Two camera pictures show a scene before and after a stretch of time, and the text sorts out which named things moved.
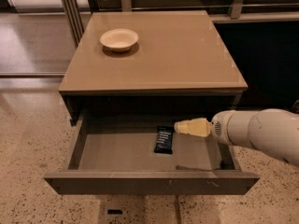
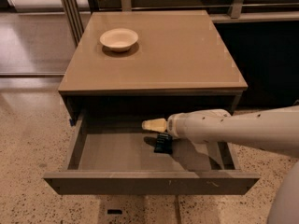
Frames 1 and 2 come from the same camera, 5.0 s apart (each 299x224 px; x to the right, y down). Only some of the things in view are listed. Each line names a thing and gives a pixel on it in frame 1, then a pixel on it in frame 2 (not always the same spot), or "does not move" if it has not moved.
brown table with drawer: x=150 y=62 does not move
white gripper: x=221 y=128 → x=177 y=125
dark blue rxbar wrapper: x=163 y=142 does not move
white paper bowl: x=119 y=39 does not move
